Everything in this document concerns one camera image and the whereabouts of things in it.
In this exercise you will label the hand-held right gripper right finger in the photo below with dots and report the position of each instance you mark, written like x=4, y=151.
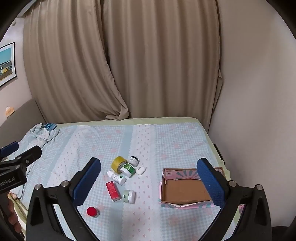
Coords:
x=210, y=183

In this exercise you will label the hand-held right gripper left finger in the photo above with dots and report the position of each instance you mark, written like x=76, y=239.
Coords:
x=89, y=178

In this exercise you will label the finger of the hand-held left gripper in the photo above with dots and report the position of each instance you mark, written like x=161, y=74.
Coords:
x=9, y=148
x=29, y=154

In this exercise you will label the cardboard box with pink flaps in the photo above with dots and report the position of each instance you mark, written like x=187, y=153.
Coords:
x=185, y=188

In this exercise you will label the red carton box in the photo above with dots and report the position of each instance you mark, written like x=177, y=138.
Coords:
x=113, y=191

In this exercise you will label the white pill bottle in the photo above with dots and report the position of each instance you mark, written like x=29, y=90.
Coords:
x=116, y=177

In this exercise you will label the yellow tape roll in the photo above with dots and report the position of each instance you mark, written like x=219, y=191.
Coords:
x=118, y=164

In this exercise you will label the red-lidded jar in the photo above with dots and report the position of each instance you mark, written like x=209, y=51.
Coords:
x=93, y=211

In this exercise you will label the green and white jar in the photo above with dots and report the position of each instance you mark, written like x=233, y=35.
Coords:
x=128, y=169

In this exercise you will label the pale green jar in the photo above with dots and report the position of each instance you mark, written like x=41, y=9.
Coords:
x=129, y=196

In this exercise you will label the black-lidded white jar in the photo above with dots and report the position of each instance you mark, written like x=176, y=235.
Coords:
x=133, y=160

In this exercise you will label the white round jar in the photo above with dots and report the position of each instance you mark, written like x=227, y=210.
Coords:
x=140, y=170

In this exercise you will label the person's left hand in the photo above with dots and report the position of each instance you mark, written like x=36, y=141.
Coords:
x=10, y=210

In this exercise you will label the crumpled light blue blanket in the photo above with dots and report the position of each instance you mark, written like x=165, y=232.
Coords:
x=40, y=135

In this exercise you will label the grey upholstered headboard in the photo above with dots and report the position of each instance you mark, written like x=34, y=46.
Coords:
x=22, y=115

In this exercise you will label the blue patterned packet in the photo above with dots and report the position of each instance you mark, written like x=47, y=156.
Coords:
x=50, y=126

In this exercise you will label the small orange object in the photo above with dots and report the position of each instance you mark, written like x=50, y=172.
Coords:
x=8, y=110

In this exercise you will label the pale green under sheet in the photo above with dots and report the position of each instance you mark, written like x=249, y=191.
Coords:
x=161, y=120

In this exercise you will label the beige curtain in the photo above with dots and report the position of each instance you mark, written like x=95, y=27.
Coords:
x=67, y=60
x=161, y=60

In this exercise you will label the framed wall poster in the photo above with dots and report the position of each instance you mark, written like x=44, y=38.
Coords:
x=6, y=63

